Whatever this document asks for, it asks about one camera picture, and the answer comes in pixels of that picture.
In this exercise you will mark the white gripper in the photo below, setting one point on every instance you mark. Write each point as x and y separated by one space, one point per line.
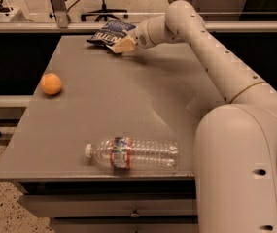
140 36

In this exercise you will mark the blue Kettle chip bag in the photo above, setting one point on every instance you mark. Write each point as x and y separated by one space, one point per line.
112 32

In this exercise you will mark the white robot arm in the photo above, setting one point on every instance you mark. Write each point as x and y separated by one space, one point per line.
235 146

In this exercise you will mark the clear plastic water bottle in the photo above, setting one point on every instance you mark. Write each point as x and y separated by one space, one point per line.
127 153

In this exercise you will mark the grey drawer cabinet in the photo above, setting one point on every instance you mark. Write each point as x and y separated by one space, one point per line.
156 94

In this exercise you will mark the orange fruit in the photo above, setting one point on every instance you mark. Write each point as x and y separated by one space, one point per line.
51 84

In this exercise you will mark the upper drawer front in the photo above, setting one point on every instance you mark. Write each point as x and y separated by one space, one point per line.
98 205

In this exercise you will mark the drawer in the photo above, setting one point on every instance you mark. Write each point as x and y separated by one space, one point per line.
151 224
98 205

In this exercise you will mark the lower drawer front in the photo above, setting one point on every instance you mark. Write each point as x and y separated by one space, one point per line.
151 224

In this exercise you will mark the metal railing frame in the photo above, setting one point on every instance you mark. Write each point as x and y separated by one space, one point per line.
64 15

